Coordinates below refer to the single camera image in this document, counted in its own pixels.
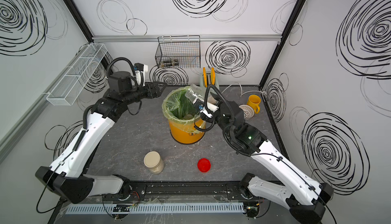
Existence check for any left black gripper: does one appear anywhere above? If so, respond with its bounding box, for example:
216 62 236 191
124 82 168 107

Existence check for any red jar lid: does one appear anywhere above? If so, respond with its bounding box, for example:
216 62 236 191
197 158 211 173

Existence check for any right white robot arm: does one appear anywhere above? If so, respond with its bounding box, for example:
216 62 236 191
186 84 334 224

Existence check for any dark item in basket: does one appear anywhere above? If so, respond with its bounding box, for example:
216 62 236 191
160 59 179 68

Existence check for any mint green toaster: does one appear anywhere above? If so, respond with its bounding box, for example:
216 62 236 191
200 72 220 89

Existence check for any yellow toast slice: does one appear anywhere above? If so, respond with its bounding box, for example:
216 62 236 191
203 67 208 87
210 67 216 85

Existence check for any cream lid oatmeal jar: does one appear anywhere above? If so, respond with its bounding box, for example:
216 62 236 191
144 151 165 174

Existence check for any left yellow toast slice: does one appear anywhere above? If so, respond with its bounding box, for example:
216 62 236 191
203 67 208 87

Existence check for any white toaster power cord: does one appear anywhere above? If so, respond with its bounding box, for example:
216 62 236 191
219 82 265 98

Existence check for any right yellow toast slice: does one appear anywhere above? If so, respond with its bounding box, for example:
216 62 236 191
210 67 216 85

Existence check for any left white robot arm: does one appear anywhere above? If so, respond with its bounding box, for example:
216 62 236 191
35 57 167 204

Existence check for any black wire wall basket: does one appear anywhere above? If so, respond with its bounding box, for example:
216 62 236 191
155 35 201 68

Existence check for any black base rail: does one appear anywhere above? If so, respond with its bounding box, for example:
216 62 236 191
103 180 276 201

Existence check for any yellow trash bin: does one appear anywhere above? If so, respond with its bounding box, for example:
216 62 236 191
168 119 206 144

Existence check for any white round sink strainer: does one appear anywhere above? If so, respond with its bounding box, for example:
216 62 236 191
239 105 255 119

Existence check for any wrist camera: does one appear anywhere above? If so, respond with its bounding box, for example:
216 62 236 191
195 103 219 122
133 63 149 87

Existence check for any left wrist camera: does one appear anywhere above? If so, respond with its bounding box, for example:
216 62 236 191
133 63 149 87

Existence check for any white slotted cable duct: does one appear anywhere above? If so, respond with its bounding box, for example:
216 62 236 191
65 203 245 215

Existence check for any yellow mug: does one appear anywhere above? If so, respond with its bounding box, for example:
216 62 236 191
246 95 261 114

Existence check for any green plastic bin liner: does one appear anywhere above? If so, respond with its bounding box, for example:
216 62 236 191
161 86 201 125

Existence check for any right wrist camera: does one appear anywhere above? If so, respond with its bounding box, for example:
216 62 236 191
195 103 219 122

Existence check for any white wire wall shelf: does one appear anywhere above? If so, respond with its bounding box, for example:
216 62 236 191
46 44 108 106

